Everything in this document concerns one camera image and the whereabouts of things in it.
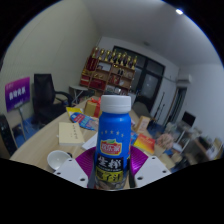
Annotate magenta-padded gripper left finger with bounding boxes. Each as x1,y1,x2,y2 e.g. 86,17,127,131
53,146,99,189

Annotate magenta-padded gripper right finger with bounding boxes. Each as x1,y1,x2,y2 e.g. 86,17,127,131
129,145,173,189

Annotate blue drink bottle white cap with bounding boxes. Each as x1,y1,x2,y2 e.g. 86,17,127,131
94,94,132,191

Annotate orange book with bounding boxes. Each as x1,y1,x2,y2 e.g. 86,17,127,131
133,133,156,155

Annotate pink flower bouquet pot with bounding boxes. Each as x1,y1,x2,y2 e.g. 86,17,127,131
156,133,175,151

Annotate beige book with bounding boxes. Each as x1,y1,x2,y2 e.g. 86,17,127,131
58,121,86,146

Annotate beige standing carton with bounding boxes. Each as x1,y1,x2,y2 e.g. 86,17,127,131
134,115,152,135

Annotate colourful flat brochure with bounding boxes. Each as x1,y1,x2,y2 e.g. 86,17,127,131
69,112,100,132

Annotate yellow folder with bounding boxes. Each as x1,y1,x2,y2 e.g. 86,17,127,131
65,106,84,118

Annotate cluttered wooden side desk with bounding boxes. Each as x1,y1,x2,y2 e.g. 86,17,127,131
173,126,224,161

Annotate yellow gift box red ribbon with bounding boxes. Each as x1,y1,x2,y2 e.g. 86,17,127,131
83,96,102,119

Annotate computer monitor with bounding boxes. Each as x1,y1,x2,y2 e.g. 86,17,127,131
181,111,197,128

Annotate black tripod stand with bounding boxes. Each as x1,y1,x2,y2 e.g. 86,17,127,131
155,91,166,121

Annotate black office chair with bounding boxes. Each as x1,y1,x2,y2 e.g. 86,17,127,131
31,73,74,126

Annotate small white folding table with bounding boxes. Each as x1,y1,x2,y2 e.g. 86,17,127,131
68,85,89,105

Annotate dark glass door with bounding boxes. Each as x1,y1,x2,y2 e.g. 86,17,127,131
112,45,166,114

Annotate purple sign board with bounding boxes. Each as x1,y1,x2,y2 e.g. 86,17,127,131
4,76,32,113

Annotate white air conditioner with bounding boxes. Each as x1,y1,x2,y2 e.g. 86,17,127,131
176,73,193,88

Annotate wooden shelf unit with trophies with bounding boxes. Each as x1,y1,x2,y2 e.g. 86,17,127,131
79,46,138,96

